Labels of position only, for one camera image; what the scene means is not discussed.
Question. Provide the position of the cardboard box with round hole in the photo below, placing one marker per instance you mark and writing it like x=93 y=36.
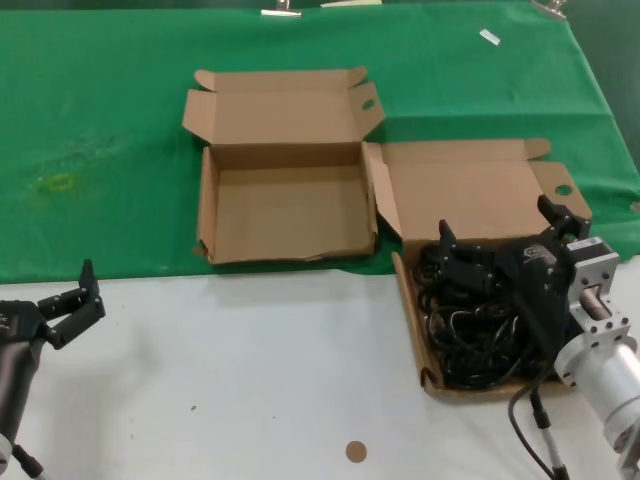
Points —
x=465 y=185

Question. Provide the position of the white paper strip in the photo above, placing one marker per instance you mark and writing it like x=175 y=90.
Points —
x=350 y=4

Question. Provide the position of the white tape piece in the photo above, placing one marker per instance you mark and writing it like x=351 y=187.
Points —
x=490 y=37

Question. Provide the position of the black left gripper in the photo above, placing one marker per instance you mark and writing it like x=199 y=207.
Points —
x=17 y=340

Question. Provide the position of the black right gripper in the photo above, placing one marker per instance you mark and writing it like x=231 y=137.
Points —
x=540 y=280

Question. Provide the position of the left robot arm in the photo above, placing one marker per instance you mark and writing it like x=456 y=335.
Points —
x=3 y=447

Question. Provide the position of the green table cloth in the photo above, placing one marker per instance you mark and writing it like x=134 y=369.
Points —
x=100 y=100

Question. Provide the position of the brown round paper disc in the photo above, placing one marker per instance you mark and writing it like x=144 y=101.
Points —
x=356 y=452

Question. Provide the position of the cardboard box with oval hole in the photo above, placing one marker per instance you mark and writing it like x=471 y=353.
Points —
x=290 y=210

